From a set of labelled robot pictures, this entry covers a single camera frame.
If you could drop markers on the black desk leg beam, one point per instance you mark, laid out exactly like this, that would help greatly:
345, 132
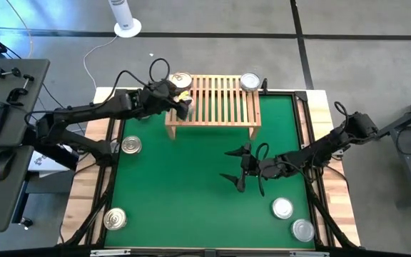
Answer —
66, 160

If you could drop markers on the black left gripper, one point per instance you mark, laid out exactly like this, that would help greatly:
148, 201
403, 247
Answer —
170, 96

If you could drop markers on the black table edge clip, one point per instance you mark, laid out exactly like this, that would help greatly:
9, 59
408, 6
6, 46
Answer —
264, 85

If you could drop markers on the silver metal bracket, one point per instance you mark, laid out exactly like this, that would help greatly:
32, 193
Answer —
309, 254
109, 252

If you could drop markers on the yellow tape tag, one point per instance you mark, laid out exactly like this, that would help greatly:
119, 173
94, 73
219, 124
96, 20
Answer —
183, 95

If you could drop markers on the black computer mouse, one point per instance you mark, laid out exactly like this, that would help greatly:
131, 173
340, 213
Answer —
4, 162

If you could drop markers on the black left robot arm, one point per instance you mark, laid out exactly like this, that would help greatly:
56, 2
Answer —
95, 109

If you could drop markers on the black table frame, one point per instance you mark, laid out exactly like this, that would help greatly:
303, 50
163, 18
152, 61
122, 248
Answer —
284, 92

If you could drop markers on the black desk caster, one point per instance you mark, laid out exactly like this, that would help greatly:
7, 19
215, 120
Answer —
26, 223

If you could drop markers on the white pole base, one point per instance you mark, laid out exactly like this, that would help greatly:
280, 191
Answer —
127, 26

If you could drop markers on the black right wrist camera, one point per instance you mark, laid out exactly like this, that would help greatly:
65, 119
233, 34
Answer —
254, 166

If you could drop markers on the wooden slatted shelf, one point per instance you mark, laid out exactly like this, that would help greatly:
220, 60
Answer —
219, 123

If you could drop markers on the green white can silver lid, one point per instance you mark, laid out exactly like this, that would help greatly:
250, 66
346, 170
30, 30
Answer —
250, 82
302, 230
282, 208

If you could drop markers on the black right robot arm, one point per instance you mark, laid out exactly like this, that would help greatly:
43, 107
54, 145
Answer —
319, 150

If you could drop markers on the white printed box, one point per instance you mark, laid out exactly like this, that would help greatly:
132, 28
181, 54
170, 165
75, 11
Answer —
48, 165

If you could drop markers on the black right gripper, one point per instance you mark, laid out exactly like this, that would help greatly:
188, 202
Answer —
244, 167

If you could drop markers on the green table mat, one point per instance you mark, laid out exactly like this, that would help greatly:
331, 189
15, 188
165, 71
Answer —
177, 200

